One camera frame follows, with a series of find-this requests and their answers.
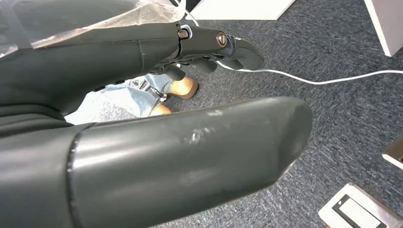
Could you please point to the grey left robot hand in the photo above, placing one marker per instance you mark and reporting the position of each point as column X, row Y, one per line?
column 189, row 151

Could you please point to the clear plastic film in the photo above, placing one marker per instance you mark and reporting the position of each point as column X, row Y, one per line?
column 141, row 12

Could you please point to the white furniture panel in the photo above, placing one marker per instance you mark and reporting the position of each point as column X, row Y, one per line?
column 239, row 9
column 390, row 25

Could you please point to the metal floor socket plate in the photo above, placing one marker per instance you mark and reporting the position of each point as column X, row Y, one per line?
column 395, row 154
column 355, row 214

